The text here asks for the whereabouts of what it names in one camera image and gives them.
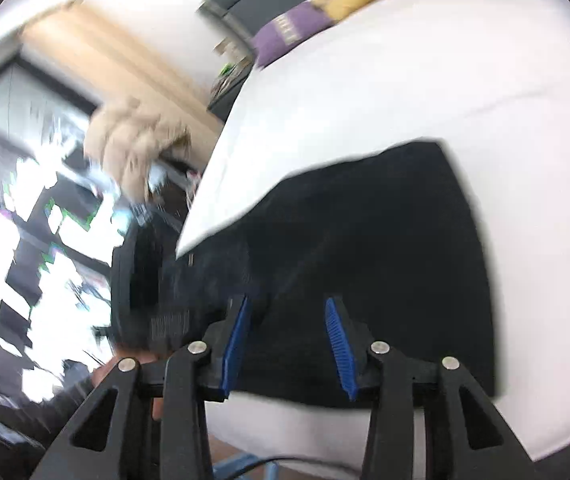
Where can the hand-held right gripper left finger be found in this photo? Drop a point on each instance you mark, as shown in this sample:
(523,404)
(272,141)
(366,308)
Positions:
(235,345)

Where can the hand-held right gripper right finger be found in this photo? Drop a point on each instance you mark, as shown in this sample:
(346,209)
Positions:
(340,345)

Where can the black pants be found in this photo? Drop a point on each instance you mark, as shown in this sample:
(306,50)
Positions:
(390,260)

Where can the person's left hand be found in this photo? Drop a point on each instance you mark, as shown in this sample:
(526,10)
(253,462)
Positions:
(107,370)

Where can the beige puffer jacket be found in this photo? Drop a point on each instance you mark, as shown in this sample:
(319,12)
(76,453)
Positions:
(135,145)

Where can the dark grey nightstand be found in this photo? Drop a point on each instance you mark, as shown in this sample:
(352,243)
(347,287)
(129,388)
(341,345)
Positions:
(225,102)

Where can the beige curtain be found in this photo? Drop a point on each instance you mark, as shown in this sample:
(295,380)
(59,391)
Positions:
(130,70)

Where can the bed with grey headboard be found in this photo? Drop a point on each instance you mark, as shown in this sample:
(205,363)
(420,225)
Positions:
(365,85)

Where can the purple pillow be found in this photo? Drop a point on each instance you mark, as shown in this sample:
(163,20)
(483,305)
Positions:
(290,30)

